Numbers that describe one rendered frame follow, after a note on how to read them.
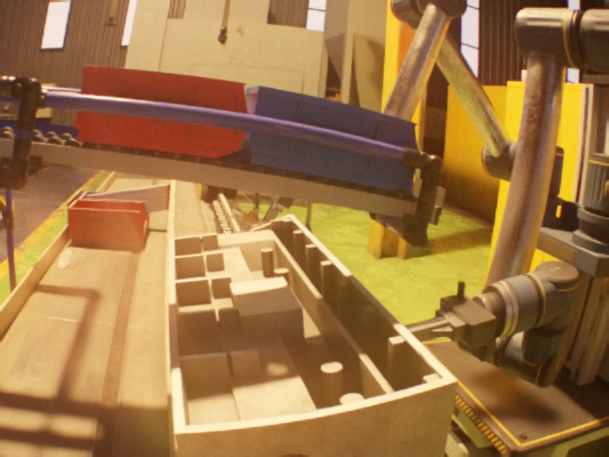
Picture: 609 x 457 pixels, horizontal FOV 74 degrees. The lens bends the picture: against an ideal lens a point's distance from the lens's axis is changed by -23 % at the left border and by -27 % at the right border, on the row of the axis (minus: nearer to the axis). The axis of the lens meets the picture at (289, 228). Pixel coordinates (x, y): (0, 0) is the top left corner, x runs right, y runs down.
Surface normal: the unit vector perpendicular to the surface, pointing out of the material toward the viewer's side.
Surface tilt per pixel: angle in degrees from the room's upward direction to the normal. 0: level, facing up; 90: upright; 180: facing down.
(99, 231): 92
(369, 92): 112
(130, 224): 92
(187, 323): 83
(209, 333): 83
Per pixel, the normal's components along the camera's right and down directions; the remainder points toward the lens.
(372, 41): 0.15, 0.58
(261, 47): 0.21, 0.24
